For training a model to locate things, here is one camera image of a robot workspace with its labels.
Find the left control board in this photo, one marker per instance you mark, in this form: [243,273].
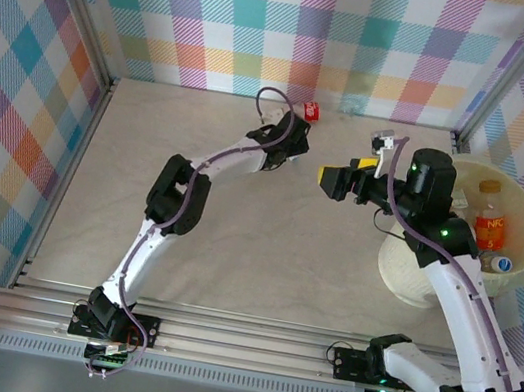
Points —
[104,356]

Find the orange juice bottle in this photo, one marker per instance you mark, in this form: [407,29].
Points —
[491,221]

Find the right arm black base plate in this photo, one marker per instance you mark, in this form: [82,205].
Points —
[349,361]

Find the clear crumpled plastic bottle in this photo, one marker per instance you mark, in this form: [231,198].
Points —
[354,106]

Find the aluminium side rail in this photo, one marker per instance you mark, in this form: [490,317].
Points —
[66,182]

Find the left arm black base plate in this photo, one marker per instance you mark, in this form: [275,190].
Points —
[145,327]

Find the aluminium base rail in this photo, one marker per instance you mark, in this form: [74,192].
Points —
[241,342]

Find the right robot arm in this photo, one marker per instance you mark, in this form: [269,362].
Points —
[463,292]

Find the clear bottle blue label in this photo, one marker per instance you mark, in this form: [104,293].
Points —
[501,263]

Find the red label cola bottle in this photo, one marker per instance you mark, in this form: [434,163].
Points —
[311,112]

